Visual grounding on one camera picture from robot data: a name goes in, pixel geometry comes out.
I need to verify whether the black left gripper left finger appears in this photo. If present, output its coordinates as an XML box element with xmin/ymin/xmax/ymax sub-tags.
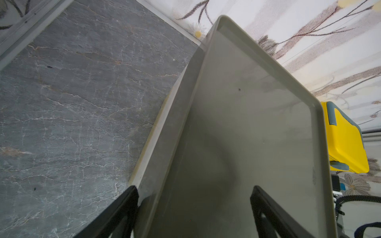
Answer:
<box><xmin>75</xmin><ymin>185</ymin><xmax>139</xmax><ymax>238</ymax></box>

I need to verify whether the yellow storage box grey latch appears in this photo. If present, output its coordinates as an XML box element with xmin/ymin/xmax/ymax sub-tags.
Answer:
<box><xmin>321</xmin><ymin>101</ymin><xmax>370</xmax><ymax>174</ymax></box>

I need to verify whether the three-drawer cabinet olive white yellow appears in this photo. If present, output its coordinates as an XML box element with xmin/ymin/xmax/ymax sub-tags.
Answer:
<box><xmin>134</xmin><ymin>15</ymin><xmax>336</xmax><ymax>238</ymax></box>

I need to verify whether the aluminium frame corner post left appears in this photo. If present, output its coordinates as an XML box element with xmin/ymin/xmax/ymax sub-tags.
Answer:
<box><xmin>1</xmin><ymin>1</ymin><xmax>72</xmax><ymax>69</ymax></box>

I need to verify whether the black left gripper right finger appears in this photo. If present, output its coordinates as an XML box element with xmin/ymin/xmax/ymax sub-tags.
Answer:
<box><xmin>250</xmin><ymin>185</ymin><xmax>313</xmax><ymax>238</ymax></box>

